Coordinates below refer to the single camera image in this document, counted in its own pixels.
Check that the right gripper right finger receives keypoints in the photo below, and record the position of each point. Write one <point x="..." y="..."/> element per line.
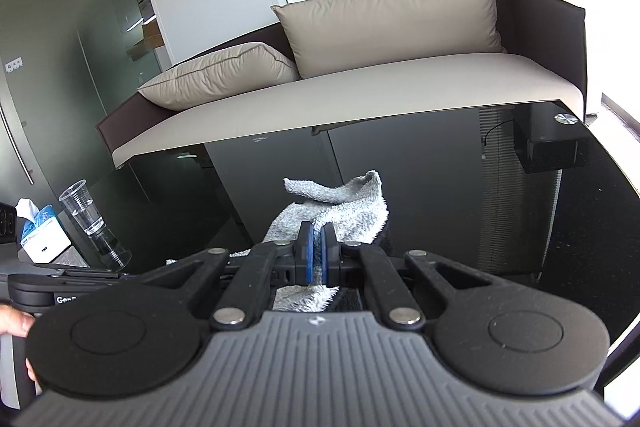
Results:
<point x="330" y="255"/>

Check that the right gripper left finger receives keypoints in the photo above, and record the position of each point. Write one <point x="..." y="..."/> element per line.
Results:
<point x="304" y="254"/>

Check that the grey terry towel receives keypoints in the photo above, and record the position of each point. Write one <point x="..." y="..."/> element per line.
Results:
<point x="358" y="212"/>

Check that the person's left hand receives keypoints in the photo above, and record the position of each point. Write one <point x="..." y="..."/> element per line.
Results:
<point x="15" y="322"/>

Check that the blue white tissue box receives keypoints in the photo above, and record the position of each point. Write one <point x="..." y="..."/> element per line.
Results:
<point x="43" y="238"/>

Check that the clear plastic cup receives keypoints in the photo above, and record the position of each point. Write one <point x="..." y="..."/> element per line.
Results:
<point x="79" y="204"/>

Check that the small beige cushion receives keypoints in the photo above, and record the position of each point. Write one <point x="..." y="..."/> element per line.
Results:
<point x="222" y="74"/>

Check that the black box under table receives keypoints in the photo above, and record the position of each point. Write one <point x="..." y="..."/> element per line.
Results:
<point x="549" y="146"/>

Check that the large beige back cushion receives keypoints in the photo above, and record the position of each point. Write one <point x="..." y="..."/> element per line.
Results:
<point x="335" y="35"/>

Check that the brown sofa with beige seat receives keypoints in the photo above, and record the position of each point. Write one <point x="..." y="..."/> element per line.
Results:
<point x="544" y="59"/>

